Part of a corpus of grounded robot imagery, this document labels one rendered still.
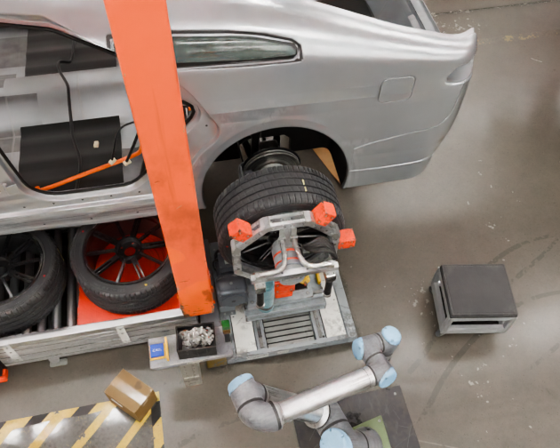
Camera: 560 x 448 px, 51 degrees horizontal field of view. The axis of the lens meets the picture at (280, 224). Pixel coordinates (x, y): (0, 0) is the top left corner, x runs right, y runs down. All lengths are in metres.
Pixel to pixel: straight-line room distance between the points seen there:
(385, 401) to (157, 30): 2.26
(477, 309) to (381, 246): 0.84
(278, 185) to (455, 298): 1.35
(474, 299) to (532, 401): 0.69
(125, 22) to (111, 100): 1.99
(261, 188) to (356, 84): 0.65
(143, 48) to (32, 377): 2.48
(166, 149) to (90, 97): 1.68
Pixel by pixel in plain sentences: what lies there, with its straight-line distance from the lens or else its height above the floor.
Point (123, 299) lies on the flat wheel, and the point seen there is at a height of 0.48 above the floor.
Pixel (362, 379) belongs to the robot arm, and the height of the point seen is 1.04.
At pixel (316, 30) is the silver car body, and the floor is 1.78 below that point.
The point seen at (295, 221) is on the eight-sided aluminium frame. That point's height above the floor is 1.12.
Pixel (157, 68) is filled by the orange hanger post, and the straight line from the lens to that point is 1.81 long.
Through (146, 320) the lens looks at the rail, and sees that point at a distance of 3.33.
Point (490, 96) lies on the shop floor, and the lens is 5.26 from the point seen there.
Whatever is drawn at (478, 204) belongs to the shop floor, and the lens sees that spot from 4.45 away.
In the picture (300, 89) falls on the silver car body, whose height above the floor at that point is 1.54.
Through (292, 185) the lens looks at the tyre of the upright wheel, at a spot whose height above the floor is 1.17.
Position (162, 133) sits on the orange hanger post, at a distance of 2.00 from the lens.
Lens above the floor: 3.35
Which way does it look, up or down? 56 degrees down
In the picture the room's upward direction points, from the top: 3 degrees clockwise
